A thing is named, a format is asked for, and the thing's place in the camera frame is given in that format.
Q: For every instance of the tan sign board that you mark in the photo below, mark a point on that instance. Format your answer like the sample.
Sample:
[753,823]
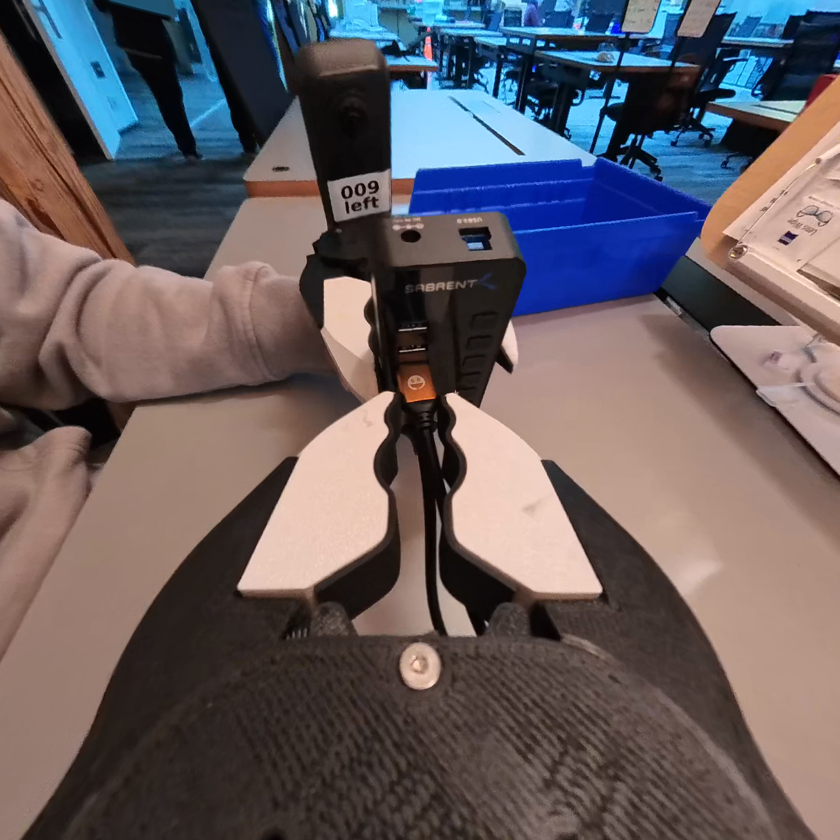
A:
[640,14]
[699,16]

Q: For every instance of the black partition panel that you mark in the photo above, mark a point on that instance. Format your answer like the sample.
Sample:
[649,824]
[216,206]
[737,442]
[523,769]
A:
[243,65]

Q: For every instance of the red box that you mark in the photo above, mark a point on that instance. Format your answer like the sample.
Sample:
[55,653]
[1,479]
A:
[823,92]

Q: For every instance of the wooden top work table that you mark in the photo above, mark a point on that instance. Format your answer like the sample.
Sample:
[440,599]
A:
[571,36]
[754,113]
[617,60]

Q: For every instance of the wooden post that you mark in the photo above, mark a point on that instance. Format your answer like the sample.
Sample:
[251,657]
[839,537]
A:
[39,164]

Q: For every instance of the glossy black USB hub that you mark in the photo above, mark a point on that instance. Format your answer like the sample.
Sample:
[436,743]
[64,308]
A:
[453,308]

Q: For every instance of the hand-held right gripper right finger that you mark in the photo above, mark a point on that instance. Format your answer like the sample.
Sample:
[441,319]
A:
[518,512]

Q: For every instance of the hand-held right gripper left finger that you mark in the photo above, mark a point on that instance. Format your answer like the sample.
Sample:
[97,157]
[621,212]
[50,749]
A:
[321,512]

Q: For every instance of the white blister packet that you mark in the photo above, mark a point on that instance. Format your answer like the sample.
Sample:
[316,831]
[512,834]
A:
[787,387]

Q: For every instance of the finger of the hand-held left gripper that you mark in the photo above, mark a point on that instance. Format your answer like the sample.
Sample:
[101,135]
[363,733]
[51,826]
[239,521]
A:
[344,321]
[512,351]

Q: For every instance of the grey desk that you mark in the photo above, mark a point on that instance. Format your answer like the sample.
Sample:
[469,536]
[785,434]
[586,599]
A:
[656,492]

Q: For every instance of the blue plastic bin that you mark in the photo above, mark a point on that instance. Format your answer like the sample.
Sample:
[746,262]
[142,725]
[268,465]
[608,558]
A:
[590,249]

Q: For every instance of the black office chair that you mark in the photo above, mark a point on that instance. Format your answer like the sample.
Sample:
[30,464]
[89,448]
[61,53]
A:
[663,98]
[787,65]

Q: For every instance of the person's left forearm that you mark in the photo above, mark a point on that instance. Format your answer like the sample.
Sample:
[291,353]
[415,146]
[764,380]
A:
[164,321]

